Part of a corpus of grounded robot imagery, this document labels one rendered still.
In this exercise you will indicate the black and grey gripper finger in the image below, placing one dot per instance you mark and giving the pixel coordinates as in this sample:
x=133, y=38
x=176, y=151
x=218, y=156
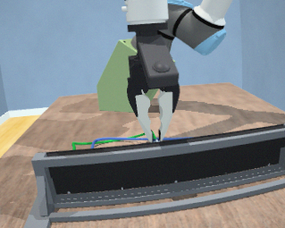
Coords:
x=167, y=100
x=140, y=104

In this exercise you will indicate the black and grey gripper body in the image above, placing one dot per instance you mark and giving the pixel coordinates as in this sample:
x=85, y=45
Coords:
x=136, y=69

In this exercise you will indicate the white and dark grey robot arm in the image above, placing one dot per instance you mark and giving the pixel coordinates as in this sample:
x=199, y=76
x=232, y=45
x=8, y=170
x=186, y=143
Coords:
x=201, y=29

